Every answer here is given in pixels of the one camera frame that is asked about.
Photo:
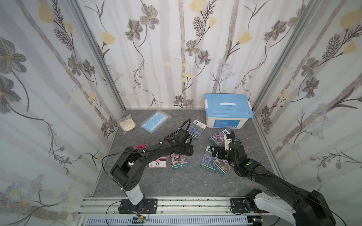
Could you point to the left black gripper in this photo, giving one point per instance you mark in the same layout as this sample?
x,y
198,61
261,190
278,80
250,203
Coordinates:
x,y
186,149

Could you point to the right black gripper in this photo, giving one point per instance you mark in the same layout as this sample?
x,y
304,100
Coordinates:
x,y
218,152

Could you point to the pink cosmos seed packet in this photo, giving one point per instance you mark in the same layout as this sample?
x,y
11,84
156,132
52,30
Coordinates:
x,y
222,166
219,138

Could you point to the lavender seed packet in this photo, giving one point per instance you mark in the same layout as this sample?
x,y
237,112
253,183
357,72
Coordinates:
x,y
207,160
196,129

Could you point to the white back-side seed packet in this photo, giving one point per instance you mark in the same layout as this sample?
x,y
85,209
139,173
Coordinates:
x,y
179,161

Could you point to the hollyhock seed packet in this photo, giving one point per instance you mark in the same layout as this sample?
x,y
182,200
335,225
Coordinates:
x,y
142,146
159,163

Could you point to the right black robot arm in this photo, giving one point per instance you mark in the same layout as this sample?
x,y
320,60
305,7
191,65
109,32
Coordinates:
x,y
291,203

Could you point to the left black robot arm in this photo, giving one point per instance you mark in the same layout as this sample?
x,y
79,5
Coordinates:
x,y
131,164

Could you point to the blue lidded storage box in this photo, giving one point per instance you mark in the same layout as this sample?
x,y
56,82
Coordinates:
x,y
227,111

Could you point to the bagged blue face masks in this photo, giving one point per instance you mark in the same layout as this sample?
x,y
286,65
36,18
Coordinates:
x,y
156,120

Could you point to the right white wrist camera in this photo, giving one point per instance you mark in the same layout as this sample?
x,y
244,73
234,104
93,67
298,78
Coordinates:
x,y
227,141

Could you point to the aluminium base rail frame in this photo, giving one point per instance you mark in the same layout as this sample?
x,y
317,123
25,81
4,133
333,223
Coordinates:
x,y
187,211

